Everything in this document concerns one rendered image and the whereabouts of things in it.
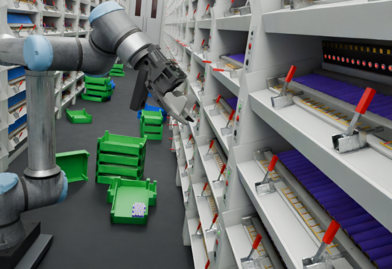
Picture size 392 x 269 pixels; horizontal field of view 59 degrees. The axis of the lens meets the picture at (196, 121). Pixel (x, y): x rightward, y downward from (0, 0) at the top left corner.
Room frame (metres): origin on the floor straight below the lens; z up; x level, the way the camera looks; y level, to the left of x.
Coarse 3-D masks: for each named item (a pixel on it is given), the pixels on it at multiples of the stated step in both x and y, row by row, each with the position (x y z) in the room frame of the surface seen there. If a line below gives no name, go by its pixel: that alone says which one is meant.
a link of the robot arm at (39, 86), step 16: (32, 80) 1.36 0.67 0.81; (48, 80) 1.39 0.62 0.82; (32, 96) 1.36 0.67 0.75; (48, 96) 1.39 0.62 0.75; (32, 112) 1.36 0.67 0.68; (48, 112) 1.38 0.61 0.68; (32, 128) 1.36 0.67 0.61; (48, 128) 1.38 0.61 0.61; (32, 144) 1.36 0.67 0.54; (48, 144) 1.38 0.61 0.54; (32, 160) 1.36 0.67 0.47; (48, 160) 1.37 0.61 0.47; (32, 176) 1.33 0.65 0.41; (48, 176) 1.35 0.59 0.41; (64, 176) 1.43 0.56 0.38; (32, 192) 1.31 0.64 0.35; (48, 192) 1.35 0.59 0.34; (64, 192) 1.40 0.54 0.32; (32, 208) 1.32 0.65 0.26
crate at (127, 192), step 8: (120, 176) 1.97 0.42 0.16; (120, 184) 1.98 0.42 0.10; (128, 184) 1.99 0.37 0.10; (136, 184) 2.00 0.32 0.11; (144, 184) 2.00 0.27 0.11; (120, 192) 1.93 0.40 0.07; (128, 192) 1.95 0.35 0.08; (136, 192) 1.96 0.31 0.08; (144, 192) 1.97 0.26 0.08; (120, 200) 1.87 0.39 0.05; (128, 200) 1.88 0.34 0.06; (136, 200) 1.89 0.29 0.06; (144, 200) 1.90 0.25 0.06; (112, 208) 1.74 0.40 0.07; (120, 208) 1.81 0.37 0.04; (128, 208) 1.82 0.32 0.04; (112, 216) 1.69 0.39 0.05; (120, 216) 1.70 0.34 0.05; (128, 216) 1.71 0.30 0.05; (144, 216) 1.71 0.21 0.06; (144, 224) 1.73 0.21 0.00
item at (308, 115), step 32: (288, 64) 0.91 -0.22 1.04; (352, 64) 0.76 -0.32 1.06; (384, 64) 0.65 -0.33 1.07; (256, 96) 0.85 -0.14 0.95; (288, 96) 0.72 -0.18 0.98; (320, 96) 0.65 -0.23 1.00; (352, 96) 0.63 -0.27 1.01; (384, 96) 0.59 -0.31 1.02; (288, 128) 0.62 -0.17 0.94; (320, 128) 0.55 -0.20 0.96; (352, 128) 0.45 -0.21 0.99; (384, 128) 0.46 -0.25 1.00; (320, 160) 0.50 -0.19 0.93; (352, 160) 0.42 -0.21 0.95; (384, 160) 0.41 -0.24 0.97; (352, 192) 0.41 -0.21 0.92; (384, 192) 0.34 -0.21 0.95; (384, 224) 0.35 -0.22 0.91
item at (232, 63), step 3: (222, 57) 1.53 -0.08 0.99; (225, 57) 1.51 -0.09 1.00; (228, 57) 1.49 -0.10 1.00; (222, 60) 1.53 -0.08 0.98; (228, 60) 1.41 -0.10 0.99; (231, 60) 1.38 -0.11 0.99; (234, 60) 1.36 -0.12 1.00; (228, 63) 1.42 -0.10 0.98; (231, 63) 1.36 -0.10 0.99; (234, 63) 1.29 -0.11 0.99; (237, 63) 1.27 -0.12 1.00; (240, 63) 1.26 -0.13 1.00; (228, 66) 1.35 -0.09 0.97; (231, 66) 1.33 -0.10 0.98; (234, 66) 1.30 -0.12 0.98; (237, 66) 1.25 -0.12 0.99; (240, 66) 1.20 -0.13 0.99
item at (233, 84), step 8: (232, 48) 1.60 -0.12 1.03; (240, 48) 1.61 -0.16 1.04; (208, 56) 1.59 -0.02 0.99; (216, 56) 1.59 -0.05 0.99; (216, 72) 1.40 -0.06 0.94; (224, 72) 1.28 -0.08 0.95; (240, 72) 0.99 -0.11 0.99; (224, 80) 1.25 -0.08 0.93; (232, 80) 1.11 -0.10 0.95; (240, 80) 0.99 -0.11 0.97; (232, 88) 1.12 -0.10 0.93
